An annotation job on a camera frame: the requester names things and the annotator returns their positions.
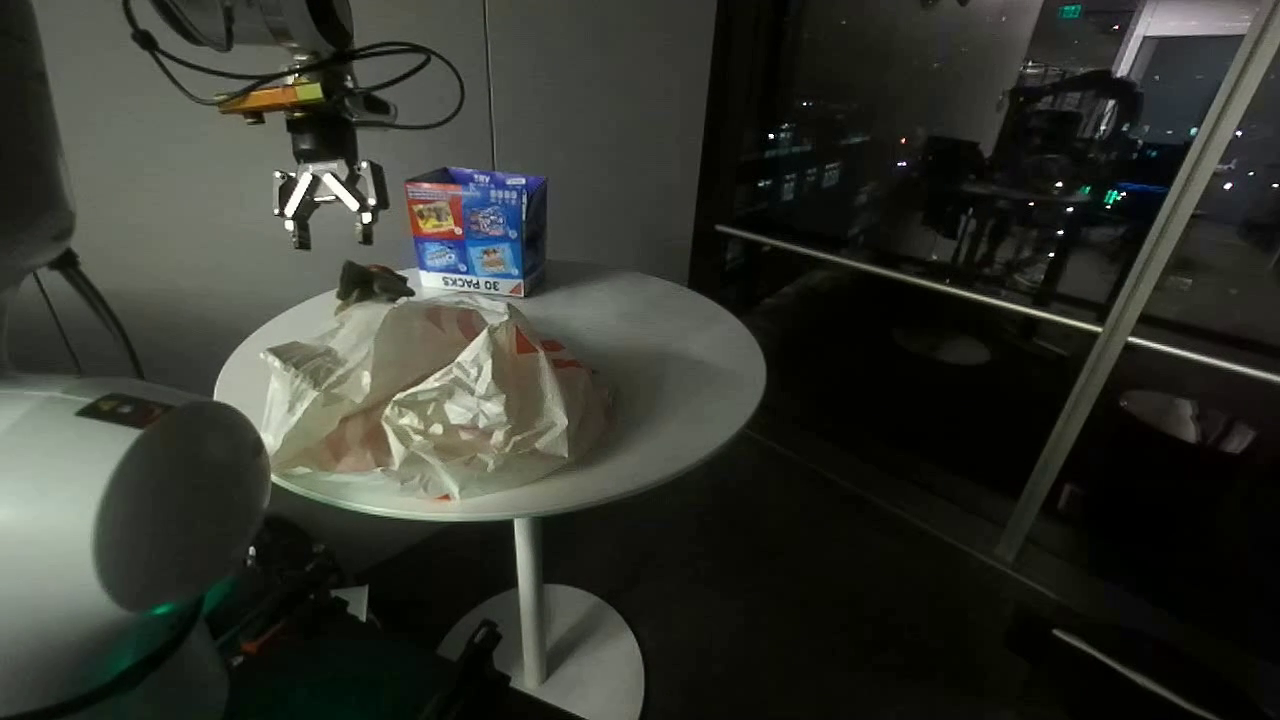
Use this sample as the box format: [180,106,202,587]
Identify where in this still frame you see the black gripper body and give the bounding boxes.
[273,112,383,216]

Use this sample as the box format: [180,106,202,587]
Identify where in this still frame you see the white orange plastic bag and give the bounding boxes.
[258,300,610,499]

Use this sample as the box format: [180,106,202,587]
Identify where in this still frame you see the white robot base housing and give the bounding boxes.
[0,376,273,720]

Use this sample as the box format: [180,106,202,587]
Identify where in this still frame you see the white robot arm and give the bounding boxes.
[152,0,386,250]

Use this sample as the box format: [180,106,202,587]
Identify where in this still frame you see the blue snack pack box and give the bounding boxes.
[404,164,546,300]

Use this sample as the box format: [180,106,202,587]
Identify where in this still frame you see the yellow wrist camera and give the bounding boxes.
[221,72,348,122]

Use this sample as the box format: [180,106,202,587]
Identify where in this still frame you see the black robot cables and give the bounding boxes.
[119,0,473,137]

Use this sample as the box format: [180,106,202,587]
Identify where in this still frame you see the round white pedestal table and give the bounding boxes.
[276,271,767,720]

